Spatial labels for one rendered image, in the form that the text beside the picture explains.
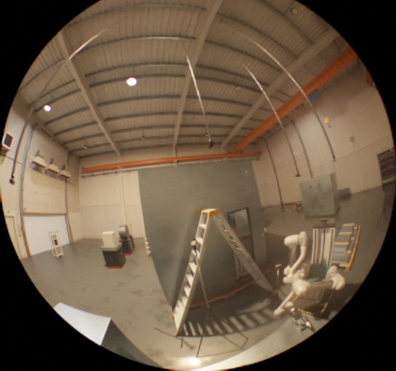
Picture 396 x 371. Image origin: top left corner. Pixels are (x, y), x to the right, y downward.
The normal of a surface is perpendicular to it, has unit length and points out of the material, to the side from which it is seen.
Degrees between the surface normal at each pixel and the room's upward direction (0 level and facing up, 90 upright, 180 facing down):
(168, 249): 90
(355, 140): 90
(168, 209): 90
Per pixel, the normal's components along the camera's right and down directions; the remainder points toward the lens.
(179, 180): 0.26, -0.25
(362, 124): -0.95, 0.11
